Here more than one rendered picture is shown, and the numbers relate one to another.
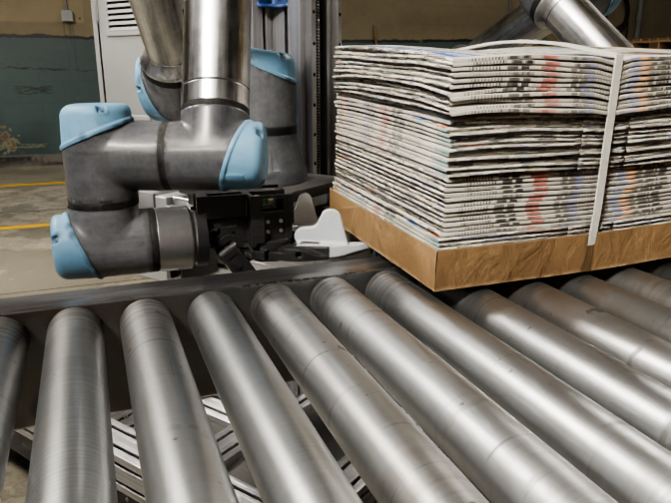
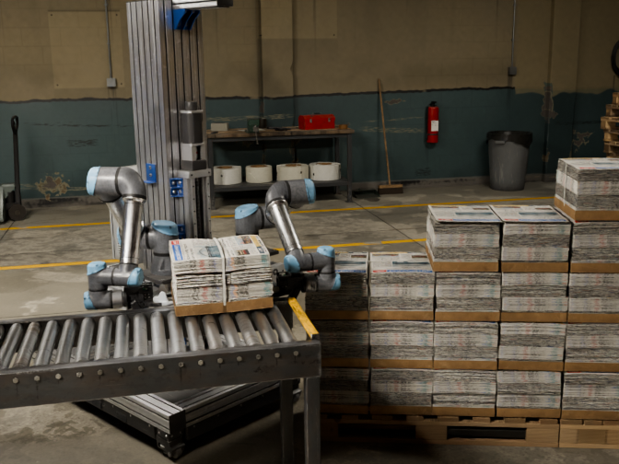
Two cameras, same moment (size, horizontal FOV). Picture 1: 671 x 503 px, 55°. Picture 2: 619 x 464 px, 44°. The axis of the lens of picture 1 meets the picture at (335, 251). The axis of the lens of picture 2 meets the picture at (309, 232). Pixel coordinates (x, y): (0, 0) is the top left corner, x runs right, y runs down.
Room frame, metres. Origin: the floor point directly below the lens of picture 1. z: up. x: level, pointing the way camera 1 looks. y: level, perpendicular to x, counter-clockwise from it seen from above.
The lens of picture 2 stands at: (-2.06, -1.00, 1.76)
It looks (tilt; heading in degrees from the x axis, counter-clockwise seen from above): 13 degrees down; 8
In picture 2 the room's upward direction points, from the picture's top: 1 degrees counter-clockwise
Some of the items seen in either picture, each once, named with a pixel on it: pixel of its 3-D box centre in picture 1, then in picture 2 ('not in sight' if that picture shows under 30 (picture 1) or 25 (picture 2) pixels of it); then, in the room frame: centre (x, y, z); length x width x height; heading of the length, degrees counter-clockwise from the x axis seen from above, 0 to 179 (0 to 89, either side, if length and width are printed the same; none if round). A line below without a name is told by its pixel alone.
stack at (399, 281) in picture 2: not in sight; (429, 345); (1.40, -1.07, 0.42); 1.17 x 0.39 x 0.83; 94
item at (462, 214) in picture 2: not in sight; (462, 213); (1.39, -1.21, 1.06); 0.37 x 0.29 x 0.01; 5
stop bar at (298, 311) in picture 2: not in sight; (302, 317); (0.63, -0.58, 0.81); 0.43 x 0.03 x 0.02; 21
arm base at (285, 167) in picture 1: (265, 152); (167, 261); (1.16, 0.13, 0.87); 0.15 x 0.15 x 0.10
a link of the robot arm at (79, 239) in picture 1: (105, 241); (98, 299); (0.71, 0.26, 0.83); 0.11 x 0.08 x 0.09; 110
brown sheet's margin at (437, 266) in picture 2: not in sight; (460, 255); (1.41, -1.20, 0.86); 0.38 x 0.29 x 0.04; 5
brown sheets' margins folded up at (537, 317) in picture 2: not in sight; (430, 348); (1.40, -1.07, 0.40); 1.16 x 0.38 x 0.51; 94
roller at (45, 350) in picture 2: not in sight; (46, 347); (0.31, 0.29, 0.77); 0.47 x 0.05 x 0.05; 21
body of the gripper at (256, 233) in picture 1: (244, 226); (138, 295); (0.76, 0.11, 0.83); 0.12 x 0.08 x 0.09; 110
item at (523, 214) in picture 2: not in sight; (527, 213); (1.41, -1.49, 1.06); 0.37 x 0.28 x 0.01; 5
